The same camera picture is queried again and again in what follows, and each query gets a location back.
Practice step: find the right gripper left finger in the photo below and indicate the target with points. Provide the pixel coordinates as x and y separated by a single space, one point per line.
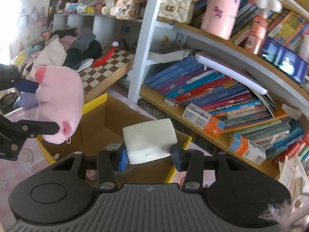
105 174

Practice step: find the cream quilted handbag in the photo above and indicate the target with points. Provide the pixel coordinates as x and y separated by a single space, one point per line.
177 10

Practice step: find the wooden chess board box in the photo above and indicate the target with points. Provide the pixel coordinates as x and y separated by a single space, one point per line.
97 80

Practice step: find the pink bottle on shelf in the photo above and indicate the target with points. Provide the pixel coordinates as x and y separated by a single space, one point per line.
257 34

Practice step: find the row of leaning books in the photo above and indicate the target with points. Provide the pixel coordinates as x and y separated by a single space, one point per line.
241 109

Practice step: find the white power bank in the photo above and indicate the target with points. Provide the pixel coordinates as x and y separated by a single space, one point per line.
149 141

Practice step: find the pink plush paw toy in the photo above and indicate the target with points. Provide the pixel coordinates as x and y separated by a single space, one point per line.
61 97

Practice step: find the pink cartoon tumbler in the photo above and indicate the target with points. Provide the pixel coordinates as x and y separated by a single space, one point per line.
219 18

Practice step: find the stack of papers and books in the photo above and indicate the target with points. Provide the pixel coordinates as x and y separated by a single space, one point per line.
293 176

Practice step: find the pile of clothes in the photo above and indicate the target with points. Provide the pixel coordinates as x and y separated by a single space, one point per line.
74 48

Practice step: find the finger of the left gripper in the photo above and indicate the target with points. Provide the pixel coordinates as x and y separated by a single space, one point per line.
12 78
15 134

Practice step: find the orange white toothpaste box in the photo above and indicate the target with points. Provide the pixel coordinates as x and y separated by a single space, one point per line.
204 120

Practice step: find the yellow cardboard box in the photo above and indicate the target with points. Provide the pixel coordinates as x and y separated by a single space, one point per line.
101 125

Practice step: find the red tassel ornament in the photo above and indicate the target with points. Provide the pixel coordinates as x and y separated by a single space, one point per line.
111 49

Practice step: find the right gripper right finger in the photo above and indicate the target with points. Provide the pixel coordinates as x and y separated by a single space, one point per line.
191 162

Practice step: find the orange white small box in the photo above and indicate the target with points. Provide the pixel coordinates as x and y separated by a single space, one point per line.
247 149

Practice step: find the white bookshelf frame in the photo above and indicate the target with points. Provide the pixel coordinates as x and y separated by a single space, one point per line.
155 33

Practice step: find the pink cartoon desk mat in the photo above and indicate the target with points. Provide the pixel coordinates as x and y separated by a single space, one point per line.
30 161

